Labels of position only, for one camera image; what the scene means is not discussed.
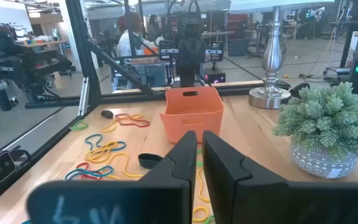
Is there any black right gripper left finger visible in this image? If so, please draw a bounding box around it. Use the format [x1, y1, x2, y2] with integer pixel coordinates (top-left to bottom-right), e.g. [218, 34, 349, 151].
[26, 130, 198, 224]

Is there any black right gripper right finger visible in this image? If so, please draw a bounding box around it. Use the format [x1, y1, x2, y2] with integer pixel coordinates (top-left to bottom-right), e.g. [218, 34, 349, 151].
[202, 129, 358, 224]

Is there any yellow rubber band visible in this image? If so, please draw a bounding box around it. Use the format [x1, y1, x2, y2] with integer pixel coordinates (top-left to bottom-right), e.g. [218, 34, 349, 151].
[101, 113, 144, 133]
[192, 206, 210, 223]
[196, 166, 211, 203]
[104, 151, 145, 180]
[84, 141, 120, 164]

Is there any wide black rubber band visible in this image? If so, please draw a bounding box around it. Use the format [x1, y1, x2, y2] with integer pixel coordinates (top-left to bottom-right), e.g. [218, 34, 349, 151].
[137, 152, 164, 170]

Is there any red rubber band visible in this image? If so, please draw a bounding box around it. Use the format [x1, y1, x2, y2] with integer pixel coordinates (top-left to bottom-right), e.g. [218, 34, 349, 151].
[114, 113, 151, 128]
[75, 161, 105, 181]

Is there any orange plastic bin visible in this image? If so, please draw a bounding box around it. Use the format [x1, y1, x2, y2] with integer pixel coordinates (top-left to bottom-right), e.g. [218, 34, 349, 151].
[159, 86, 225, 144]

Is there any black box with label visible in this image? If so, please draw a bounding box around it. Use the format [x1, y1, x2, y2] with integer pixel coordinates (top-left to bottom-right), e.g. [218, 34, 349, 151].
[205, 41, 225, 62]
[158, 39, 180, 62]

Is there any black controller box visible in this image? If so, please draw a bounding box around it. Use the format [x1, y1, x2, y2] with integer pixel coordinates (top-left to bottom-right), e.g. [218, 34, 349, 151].
[203, 70, 226, 84]

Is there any person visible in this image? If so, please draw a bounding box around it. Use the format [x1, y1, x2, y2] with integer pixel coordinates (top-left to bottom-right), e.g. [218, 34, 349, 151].
[147, 14, 163, 43]
[116, 11, 165, 58]

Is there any grey storage crate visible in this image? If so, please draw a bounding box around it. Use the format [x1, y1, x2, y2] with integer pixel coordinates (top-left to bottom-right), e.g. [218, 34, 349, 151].
[227, 37, 250, 57]

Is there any table lamp white shade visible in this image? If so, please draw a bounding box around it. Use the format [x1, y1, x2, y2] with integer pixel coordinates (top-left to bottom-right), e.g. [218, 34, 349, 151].
[229, 0, 335, 110]

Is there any green plant in grey pot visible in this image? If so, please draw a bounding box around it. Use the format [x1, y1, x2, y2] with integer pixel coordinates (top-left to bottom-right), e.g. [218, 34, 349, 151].
[272, 81, 358, 180]

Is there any black standing desk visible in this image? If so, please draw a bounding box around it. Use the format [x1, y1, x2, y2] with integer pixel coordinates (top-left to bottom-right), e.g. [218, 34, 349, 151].
[328, 18, 358, 69]

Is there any black aluminium table frame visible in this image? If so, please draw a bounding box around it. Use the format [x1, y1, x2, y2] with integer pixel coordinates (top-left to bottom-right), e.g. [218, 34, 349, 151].
[0, 0, 291, 215]

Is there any black lamp cord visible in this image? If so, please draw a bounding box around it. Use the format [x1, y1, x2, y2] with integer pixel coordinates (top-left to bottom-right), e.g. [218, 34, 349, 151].
[280, 81, 311, 105]

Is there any silver aluminium bracket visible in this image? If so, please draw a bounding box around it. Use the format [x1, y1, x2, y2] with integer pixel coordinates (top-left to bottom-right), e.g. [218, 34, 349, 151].
[78, 77, 90, 116]

